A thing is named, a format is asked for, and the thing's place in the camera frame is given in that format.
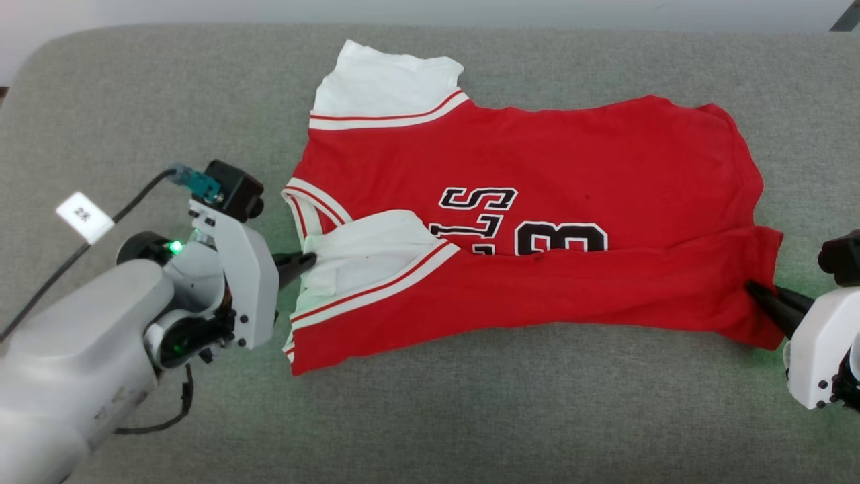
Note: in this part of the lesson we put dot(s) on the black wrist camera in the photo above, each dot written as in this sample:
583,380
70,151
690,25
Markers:
843,259
235,188

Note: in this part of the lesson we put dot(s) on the grey metal furniture leg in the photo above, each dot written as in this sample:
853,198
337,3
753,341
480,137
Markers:
848,17

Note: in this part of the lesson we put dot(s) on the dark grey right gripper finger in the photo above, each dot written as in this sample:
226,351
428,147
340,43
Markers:
776,309
798,301

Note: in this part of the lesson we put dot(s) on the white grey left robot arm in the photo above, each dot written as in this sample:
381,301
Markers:
67,343

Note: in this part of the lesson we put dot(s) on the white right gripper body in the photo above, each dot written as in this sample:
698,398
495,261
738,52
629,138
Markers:
823,356

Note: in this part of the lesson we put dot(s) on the red and white jersey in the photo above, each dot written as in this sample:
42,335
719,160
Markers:
537,154

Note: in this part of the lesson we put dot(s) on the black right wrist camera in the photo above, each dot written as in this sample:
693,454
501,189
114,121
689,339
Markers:
843,259

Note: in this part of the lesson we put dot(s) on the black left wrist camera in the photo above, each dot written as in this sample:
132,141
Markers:
235,188

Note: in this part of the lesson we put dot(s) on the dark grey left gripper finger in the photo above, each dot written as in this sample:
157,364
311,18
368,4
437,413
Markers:
292,265

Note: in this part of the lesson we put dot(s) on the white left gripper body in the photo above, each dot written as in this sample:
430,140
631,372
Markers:
252,282

